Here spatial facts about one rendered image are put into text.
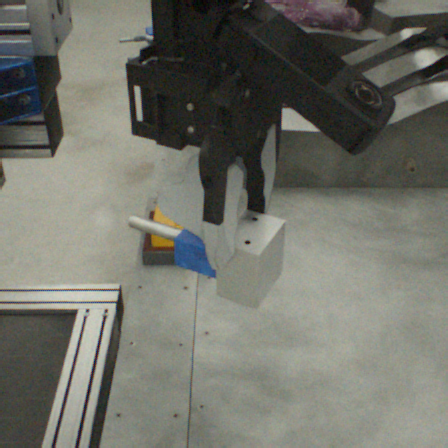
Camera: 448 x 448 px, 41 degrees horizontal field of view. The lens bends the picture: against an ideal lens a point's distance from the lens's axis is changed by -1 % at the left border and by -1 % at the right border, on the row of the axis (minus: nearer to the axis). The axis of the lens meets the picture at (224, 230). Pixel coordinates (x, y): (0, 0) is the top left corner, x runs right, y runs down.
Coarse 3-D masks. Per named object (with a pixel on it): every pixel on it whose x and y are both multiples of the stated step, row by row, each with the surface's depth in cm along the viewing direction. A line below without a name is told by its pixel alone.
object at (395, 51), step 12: (432, 24) 89; (444, 24) 89; (420, 36) 89; (432, 36) 89; (444, 36) 89; (396, 48) 90; (408, 48) 90; (420, 48) 87; (372, 60) 91; (384, 60) 90; (444, 60) 80; (360, 72) 89; (420, 72) 81; (432, 72) 81; (444, 72) 78; (396, 84) 82; (408, 84) 81
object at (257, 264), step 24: (240, 216) 47; (264, 216) 47; (192, 240) 47; (240, 240) 45; (264, 240) 45; (192, 264) 48; (240, 264) 45; (264, 264) 45; (240, 288) 46; (264, 288) 47
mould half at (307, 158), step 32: (416, 32) 92; (352, 64) 93; (384, 64) 88; (416, 64) 83; (416, 96) 77; (288, 128) 76; (384, 128) 75; (416, 128) 75; (288, 160) 78; (320, 160) 78; (352, 160) 78; (384, 160) 78; (416, 160) 78
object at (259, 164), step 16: (272, 128) 44; (256, 144) 44; (272, 144) 45; (240, 160) 47; (256, 160) 44; (272, 160) 46; (256, 176) 46; (272, 176) 47; (256, 192) 47; (256, 208) 48
